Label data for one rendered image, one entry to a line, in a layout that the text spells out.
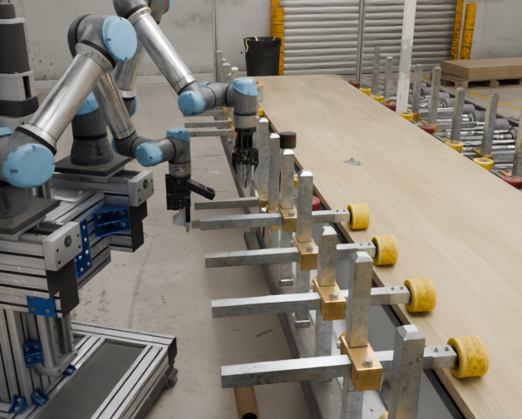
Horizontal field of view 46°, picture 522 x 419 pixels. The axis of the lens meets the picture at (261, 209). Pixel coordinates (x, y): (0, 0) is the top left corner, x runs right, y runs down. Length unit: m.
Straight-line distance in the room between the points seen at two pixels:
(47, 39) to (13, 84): 7.71
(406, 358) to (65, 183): 1.55
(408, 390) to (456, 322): 0.52
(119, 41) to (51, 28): 7.92
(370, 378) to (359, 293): 0.16
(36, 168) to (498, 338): 1.17
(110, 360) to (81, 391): 0.20
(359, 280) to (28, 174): 0.88
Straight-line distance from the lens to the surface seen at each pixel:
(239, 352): 2.92
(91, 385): 2.47
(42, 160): 1.64
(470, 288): 1.67
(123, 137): 2.00
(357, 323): 1.22
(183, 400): 2.67
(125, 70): 2.19
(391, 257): 1.69
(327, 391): 1.57
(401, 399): 1.01
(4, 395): 2.44
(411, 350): 0.96
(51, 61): 9.71
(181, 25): 9.72
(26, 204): 1.81
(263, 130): 2.33
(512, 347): 1.46
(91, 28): 1.77
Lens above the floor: 1.67
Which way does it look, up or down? 22 degrees down
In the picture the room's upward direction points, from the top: straight up
